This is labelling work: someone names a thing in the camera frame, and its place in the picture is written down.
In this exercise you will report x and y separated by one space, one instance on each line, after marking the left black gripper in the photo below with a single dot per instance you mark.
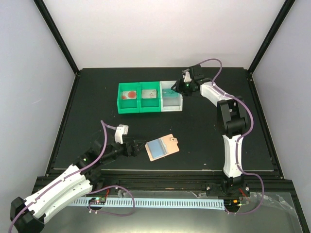
135 152

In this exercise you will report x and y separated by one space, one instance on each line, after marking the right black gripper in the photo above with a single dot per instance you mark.
180 88

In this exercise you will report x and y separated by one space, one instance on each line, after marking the beige leather card holder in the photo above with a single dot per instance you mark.
162 147

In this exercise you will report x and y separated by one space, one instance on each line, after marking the white VIP card page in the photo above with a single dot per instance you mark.
149 94

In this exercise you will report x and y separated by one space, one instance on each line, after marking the red white card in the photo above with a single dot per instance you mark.
129 95

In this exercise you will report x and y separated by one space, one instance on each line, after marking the teal AION card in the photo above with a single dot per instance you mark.
168 93

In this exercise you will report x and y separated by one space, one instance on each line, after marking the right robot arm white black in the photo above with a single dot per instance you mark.
233 121

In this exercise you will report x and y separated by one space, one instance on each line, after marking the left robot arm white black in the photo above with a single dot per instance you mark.
83 177

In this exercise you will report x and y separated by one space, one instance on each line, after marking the white bin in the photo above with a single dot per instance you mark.
170 104

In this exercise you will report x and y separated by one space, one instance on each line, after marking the middle green bin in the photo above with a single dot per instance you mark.
149 105

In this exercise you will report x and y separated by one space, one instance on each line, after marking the green bin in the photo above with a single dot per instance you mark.
149 105
127 106

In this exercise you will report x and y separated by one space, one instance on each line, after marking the left green bin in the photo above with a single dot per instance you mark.
127 106

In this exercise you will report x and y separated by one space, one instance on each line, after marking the left small circuit board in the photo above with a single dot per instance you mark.
97 201

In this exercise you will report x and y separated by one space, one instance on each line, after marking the small circuit board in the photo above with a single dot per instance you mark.
97 201
232 202

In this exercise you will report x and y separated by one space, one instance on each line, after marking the right small circuit board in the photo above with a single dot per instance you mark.
232 202

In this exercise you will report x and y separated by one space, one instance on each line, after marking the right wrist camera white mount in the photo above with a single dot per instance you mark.
186 76

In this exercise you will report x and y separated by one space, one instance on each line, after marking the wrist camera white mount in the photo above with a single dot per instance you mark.
186 76
120 131

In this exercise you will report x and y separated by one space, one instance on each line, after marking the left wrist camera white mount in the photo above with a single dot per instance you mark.
120 131

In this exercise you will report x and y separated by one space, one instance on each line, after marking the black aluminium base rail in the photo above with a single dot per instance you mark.
206 182

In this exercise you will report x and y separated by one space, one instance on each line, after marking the white slotted cable duct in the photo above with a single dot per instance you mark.
154 203

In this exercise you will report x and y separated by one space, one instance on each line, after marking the right black frame post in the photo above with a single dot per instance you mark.
283 12

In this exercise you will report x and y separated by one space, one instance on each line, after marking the black frame post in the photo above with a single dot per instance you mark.
283 12
40 4

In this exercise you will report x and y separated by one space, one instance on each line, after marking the left black frame post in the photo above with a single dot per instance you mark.
40 4

